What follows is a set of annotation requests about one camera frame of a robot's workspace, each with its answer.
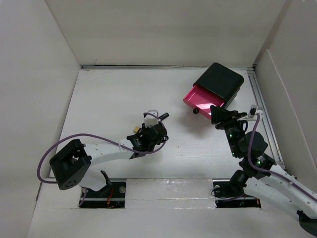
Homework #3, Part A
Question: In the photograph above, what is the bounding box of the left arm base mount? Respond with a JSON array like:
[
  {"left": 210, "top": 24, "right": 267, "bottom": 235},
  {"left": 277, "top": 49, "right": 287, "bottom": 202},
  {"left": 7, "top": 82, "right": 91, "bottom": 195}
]
[{"left": 79, "top": 171, "right": 127, "bottom": 209}]

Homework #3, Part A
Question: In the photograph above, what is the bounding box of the black green-capped marker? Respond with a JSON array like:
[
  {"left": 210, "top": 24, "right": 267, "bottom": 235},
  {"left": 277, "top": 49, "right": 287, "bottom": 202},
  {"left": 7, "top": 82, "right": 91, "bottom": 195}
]
[{"left": 159, "top": 113, "right": 169, "bottom": 120}]

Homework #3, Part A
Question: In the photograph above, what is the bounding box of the black mini drawer cabinet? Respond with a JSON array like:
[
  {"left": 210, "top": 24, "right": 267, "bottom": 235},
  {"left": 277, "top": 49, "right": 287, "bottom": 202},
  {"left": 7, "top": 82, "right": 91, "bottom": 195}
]
[{"left": 193, "top": 62, "right": 244, "bottom": 109}]

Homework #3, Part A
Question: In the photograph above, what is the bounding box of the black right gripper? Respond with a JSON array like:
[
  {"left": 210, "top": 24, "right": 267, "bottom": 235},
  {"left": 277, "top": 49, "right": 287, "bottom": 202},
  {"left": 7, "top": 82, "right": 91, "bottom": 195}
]
[{"left": 209, "top": 104, "right": 246, "bottom": 157}]

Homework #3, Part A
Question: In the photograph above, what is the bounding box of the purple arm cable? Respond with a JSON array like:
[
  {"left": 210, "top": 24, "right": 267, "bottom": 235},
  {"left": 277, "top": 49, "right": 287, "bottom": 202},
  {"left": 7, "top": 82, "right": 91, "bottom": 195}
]
[
  {"left": 247, "top": 113, "right": 317, "bottom": 199},
  {"left": 37, "top": 113, "right": 164, "bottom": 206}
]

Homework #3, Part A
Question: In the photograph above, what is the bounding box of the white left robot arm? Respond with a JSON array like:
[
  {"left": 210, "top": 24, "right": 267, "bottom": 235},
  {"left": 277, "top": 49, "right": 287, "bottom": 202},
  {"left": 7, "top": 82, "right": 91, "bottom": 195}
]
[{"left": 50, "top": 123, "right": 168, "bottom": 197}]

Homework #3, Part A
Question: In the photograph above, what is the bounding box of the pink top drawer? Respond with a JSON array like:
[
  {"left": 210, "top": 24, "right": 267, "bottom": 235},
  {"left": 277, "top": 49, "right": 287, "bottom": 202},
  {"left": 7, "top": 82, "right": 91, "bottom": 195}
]
[{"left": 183, "top": 85, "right": 225, "bottom": 119}]

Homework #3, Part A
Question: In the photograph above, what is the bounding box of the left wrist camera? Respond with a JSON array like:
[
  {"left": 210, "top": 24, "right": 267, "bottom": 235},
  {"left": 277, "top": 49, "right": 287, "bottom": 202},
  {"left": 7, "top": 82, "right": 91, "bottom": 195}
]
[{"left": 144, "top": 110, "right": 159, "bottom": 128}]

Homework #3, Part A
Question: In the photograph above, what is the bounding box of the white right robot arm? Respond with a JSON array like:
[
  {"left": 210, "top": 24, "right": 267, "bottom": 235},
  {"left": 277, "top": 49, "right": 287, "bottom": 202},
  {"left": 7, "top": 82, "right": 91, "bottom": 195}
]
[{"left": 211, "top": 105, "right": 317, "bottom": 236}]

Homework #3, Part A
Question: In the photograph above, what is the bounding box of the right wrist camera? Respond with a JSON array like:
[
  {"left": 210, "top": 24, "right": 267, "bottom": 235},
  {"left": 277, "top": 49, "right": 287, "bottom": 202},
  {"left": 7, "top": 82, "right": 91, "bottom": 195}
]
[{"left": 248, "top": 105, "right": 264, "bottom": 120}]

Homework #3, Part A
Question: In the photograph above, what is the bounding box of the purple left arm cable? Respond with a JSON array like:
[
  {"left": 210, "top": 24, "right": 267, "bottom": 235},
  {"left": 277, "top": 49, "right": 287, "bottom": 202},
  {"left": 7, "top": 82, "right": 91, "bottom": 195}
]
[{"left": 37, "top": 113, "right": 164, "bottom": 206}]

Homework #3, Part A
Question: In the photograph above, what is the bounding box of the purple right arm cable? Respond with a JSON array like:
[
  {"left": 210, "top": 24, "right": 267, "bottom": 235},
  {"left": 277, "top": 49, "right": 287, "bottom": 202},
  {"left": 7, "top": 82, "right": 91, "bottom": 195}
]
[{"left": 247, "top": 113, "right": 317, "bottom": 199}]

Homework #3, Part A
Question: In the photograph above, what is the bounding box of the aluminium rail right side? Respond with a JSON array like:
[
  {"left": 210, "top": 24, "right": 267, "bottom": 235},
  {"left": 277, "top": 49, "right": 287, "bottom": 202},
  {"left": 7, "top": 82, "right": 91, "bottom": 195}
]
[{"left": 247, "top": 68, "right": 286, "bottom": 170}]

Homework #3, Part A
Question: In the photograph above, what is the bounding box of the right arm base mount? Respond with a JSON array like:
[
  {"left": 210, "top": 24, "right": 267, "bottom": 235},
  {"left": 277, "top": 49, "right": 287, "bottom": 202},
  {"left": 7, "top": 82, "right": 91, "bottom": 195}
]
[{"left": 211, "top": 179, "right": 262, "bottom": 208}]

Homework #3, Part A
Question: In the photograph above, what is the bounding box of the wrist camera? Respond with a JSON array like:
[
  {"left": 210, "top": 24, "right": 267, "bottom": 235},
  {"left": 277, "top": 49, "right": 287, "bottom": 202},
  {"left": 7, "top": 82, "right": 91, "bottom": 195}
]
[
  {"left": 248, "top": 105, "right": 264, "bottom": 120},
  {"left": 144, "top": 110, "right": 159, "bottom": 128}
]

